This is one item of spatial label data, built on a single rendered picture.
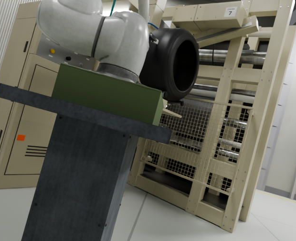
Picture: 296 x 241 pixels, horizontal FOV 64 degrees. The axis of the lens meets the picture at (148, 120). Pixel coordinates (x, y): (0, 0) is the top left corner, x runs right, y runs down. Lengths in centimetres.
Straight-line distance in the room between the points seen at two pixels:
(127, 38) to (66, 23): 20
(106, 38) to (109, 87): 20
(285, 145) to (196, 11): 401
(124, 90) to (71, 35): 28
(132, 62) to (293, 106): 514
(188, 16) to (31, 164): 175
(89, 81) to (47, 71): 105
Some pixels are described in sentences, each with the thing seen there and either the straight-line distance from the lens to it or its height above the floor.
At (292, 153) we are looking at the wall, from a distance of 577.
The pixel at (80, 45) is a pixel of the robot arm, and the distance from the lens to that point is 89.
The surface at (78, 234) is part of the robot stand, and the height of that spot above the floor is 26.
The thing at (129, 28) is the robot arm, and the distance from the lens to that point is 88.
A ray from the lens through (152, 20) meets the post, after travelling 218.
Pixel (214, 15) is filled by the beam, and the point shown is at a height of 168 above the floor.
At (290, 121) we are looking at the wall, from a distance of 575.
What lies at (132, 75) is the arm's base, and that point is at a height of 80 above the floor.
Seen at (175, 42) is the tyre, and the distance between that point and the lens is 176.
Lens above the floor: 64
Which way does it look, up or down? 2 degrees up
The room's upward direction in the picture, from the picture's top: 15 degrees clockwise
